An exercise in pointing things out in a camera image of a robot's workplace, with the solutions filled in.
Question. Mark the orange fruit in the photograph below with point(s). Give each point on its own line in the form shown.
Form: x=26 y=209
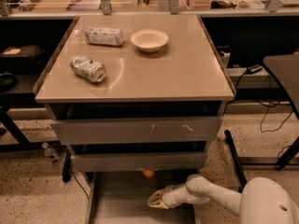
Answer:
x=148 y=173

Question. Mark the middle grey drawer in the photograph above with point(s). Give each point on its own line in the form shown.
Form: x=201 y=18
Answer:
x=139 y=161

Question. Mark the crushed silver soda can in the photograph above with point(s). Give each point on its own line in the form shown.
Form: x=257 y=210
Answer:
x=88 y=69

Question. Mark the clear plastic water bottle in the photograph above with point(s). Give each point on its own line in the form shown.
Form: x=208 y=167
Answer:
x=105 y=36

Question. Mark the top grey drawer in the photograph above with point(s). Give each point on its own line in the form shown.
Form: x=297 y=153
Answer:
x=122 y=131

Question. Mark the grey drawer cabinet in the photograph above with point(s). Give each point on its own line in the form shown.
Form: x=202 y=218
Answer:
x=185 y=78

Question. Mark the open bottom grey drawer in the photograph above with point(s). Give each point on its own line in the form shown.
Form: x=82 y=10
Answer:
x=122 y=198

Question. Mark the small bottle on floor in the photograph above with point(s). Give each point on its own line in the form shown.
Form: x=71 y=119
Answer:
x=50 y=152

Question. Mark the white paper bowl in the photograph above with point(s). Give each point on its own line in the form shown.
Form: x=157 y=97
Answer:
x=149 y=40

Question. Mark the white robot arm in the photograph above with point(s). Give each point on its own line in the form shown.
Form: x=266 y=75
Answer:
x=262 y=200

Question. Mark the black table leg bar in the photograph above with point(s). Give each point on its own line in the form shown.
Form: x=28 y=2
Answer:
x=238 y=167

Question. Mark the black power adapter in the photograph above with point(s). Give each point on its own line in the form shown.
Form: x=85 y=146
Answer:
x=254 y=69

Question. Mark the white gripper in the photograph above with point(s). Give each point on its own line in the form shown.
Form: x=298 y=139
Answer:
x=170 y=197

